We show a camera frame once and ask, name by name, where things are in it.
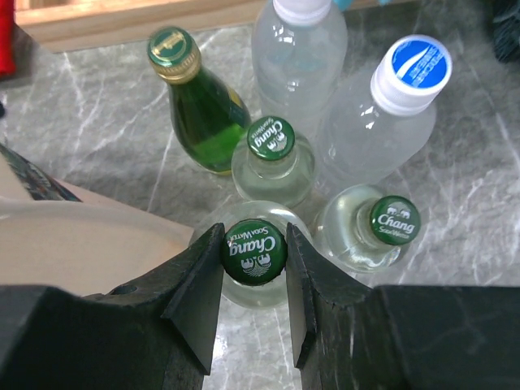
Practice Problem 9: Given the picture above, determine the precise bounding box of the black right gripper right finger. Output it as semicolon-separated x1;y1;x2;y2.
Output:
286;224;519;389

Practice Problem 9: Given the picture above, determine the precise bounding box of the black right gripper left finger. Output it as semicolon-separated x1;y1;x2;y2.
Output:
1;223;224;389

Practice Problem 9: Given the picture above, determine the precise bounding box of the clear glass bottle green cap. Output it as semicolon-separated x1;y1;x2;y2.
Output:
190;201;311;310

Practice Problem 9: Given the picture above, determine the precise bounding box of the beige canvas tote bag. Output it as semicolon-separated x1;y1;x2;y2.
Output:
1;145;193;296

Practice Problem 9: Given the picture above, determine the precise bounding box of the dark green Perrier bottle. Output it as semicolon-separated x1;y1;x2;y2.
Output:
147;26;251;175

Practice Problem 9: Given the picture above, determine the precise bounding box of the clear Pocari Sweat bottle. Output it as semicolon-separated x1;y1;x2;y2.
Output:
251;0;348;138

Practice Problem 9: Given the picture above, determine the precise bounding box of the red folded cloth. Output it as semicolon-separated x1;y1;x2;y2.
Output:
0;0;15;78

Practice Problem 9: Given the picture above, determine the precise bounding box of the wooden clothes rack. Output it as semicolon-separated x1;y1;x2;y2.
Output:
14;0;407;54

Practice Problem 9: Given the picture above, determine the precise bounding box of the dark leaf print shirt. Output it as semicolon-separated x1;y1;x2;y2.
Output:
492;0;519;63

